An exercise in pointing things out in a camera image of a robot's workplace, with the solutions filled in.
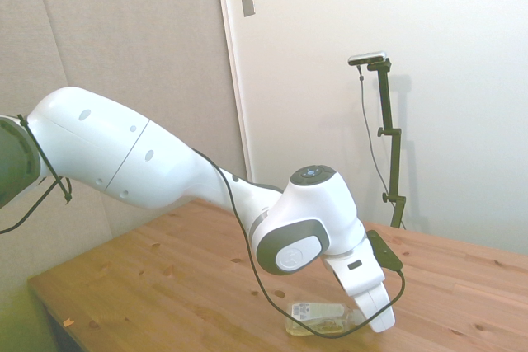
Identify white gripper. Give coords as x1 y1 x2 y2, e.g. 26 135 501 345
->
323 244 398 334

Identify clear sanitizer bottle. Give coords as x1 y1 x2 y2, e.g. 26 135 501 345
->
284 301 365 336

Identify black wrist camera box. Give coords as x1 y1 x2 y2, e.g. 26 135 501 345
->
365 229 404 275

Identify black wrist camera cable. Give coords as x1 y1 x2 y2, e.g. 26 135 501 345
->
0 148 407 338

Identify black camera stand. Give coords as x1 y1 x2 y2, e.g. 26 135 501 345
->
365 59 408 230

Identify grey exterior camera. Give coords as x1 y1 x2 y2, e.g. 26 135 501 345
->
347 50 389 68

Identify white door frame trim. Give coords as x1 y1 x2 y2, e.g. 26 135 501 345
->
213 0 255 183

